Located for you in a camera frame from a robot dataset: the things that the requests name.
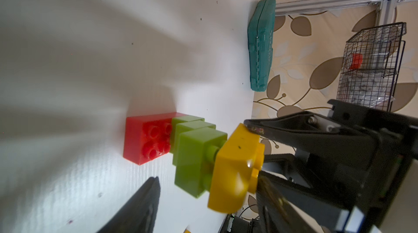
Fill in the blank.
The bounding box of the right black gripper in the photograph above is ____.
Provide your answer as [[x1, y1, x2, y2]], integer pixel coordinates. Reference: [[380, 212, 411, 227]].
[[244, 100, 418, 233]]

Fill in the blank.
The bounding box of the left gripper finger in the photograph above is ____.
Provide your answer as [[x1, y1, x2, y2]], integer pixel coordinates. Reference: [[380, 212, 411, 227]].
[[98, 177, 161, 233]]

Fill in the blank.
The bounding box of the yellow lego brick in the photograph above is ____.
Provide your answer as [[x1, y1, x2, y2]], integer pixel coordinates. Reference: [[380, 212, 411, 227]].
[[207, 124, 265, 213]]

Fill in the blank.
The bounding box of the green lego brick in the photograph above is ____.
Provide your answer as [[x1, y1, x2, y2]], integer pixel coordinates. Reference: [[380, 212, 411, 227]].
[[173, 121, 216, 166], [175, 127, 228, 198], [170, 115, 205, 155]]

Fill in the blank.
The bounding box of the red long lego brick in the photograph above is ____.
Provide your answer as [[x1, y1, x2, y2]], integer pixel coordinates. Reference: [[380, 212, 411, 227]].
[[123, 112, 184, 165]]

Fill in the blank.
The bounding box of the clear plastic bag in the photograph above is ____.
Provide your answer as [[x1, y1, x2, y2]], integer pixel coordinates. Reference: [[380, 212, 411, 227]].
[[337, 52, 396, 111]]

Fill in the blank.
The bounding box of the green plastic tool case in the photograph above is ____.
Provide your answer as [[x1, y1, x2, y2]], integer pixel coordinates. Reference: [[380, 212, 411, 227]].
[[248, 0, 276, 92]]

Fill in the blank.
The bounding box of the right wall wire basket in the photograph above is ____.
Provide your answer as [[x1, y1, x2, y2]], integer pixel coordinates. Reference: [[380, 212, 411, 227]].
[[336, 22, 407, 112]]

